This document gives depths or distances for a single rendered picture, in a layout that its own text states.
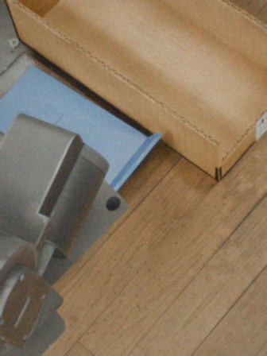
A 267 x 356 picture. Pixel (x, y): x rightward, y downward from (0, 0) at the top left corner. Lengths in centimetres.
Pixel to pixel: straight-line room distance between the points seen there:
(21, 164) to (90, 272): 34
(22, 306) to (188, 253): 39
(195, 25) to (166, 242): 22
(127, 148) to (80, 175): 33
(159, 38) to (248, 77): 10
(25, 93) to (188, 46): 16
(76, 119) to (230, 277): 20
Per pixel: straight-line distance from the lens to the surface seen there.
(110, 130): 87
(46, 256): 52
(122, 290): 83
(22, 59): 92
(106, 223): 59
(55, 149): 51
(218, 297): 83
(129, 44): 94
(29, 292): 47
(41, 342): 63
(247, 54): 91
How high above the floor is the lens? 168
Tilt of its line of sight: 65 degrees down
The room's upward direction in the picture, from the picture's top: 12 degrees counter-clockwise
